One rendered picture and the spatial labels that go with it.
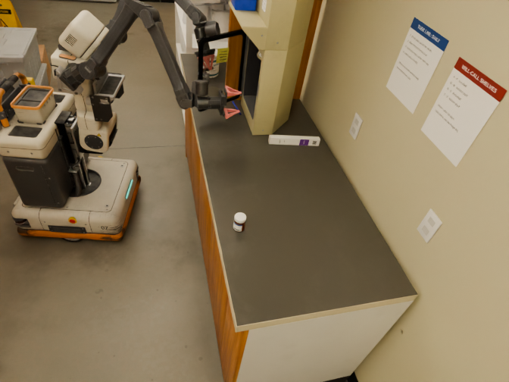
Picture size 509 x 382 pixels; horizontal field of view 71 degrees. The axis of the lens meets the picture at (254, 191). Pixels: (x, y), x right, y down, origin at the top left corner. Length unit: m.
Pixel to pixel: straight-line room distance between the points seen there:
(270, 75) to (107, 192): 1.39
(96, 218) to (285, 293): 1.50
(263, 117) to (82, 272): 1.51
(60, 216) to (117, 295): 0.61
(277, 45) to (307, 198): 0.71
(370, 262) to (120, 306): 1.51
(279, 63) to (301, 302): 1.08
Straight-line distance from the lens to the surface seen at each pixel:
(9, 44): 3.76
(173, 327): 2.29
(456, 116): 1.34
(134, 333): 2.30
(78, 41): 2.01
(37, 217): 2.62
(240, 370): 1.64
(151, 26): 1.69
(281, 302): 1.32
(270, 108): 1.91
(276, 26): 1.72
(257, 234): 1.47
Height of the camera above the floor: 2.07
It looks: 44 degrees down
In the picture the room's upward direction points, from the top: 10 degrees clockwise
